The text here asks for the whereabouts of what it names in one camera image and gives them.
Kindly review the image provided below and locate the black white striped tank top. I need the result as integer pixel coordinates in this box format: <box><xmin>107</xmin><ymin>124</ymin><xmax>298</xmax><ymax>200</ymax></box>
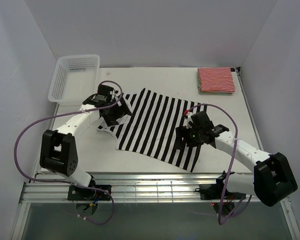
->
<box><xmin>98</xmin><ymin>88</ymin><xmax>204</xmax><ymax>172</ymax></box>

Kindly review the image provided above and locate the green white striped tank top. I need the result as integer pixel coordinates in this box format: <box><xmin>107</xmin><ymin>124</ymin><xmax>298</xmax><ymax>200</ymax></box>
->
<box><xmin>197</xmin><ymin>75</ymin><xmax>234</xmax><ymax>96</ymax></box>

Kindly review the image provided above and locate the red white striped tank top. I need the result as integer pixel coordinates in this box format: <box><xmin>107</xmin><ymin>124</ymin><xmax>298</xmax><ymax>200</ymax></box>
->
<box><xmin>197</xmin><ymin>67</ymin><xmax>236</xmax><ymax>93</ymax></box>

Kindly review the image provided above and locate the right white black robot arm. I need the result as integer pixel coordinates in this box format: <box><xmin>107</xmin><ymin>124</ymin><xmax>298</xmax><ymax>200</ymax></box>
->
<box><xmin>175</xmin><ymin>124</ymin><xmax>298</xmax><ymax>207</ymax></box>

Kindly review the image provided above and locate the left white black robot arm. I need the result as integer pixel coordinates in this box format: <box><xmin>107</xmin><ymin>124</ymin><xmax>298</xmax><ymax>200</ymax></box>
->
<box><xmin>39</xmin><ymin>98</ymin><xmax>132</xmax><ymax>187</ymax></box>

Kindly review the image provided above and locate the white plastic basket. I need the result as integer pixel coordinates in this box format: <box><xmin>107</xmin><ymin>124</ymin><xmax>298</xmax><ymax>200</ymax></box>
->
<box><xmin>48</xmin><ymin>54</ymin><xmax>100</xmax><ymax>106</ymax></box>

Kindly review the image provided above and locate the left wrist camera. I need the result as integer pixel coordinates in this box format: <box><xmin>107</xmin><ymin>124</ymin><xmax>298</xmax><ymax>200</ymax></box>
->
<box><xmin>82</xmin><ymin>84</ymin><xmax>119</xmax><ymax>108</ymax></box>

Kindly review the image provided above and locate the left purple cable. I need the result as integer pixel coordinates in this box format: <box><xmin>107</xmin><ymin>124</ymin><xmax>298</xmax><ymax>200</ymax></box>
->
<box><xmin>14</xmin><ymin>80</ymin><xmax>124</xmax><ymax>225</ymax></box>

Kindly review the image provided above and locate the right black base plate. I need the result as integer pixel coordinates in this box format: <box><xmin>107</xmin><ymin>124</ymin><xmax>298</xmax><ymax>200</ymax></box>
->
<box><xmin>194</xmin><ymin>183</ymin><xmax>223</xmax><ymax>200</ymax></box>

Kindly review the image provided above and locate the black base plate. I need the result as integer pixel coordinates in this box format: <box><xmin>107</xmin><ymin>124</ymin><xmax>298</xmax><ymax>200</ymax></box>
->
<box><xmin>67</xmin><ymin>185</ymin><xmax>110</xmax><ymax>202</ymax></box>
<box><xmin>194</xmin><ymin>183</ymin><xmax>223</xmax><ymax>200</ymax></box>

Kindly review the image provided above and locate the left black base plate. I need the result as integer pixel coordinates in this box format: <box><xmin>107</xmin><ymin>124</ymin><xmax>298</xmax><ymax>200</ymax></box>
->
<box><xmin>67</xmin><ymin>185</ymin><xmax>110</xmax><ymax>202</ymax></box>

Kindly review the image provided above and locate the aluminium rail frame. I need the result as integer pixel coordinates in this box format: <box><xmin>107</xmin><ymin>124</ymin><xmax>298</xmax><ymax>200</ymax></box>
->
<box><xmin>19</xmin><ymin>172</ymin><xmax>291</xmax><ymax>204</ymax></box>

